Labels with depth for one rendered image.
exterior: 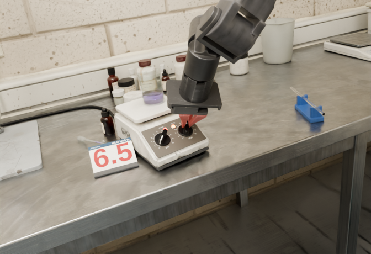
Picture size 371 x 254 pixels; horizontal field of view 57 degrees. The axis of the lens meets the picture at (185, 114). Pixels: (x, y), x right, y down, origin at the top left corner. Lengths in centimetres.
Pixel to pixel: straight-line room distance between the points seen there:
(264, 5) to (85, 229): 46
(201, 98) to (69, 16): 68
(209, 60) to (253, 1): 11
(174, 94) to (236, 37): 17
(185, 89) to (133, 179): 20
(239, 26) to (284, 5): 100
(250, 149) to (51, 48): 74
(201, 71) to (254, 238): 103
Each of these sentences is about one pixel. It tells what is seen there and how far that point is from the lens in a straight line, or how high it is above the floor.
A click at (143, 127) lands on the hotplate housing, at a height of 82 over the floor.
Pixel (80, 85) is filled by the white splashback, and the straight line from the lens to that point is 119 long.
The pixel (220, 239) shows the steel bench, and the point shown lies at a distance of 151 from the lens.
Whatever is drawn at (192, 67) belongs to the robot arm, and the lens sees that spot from 58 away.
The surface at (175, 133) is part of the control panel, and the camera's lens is 71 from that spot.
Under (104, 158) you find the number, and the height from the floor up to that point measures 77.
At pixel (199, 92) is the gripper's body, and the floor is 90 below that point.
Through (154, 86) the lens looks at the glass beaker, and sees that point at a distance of 76.
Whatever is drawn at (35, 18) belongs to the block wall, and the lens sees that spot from 119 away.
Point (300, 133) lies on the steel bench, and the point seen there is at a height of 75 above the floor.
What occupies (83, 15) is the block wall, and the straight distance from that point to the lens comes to 120.
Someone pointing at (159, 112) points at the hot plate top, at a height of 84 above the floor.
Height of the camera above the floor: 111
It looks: 23 degrees down
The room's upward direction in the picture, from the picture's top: 7 degrees counter-clockwise
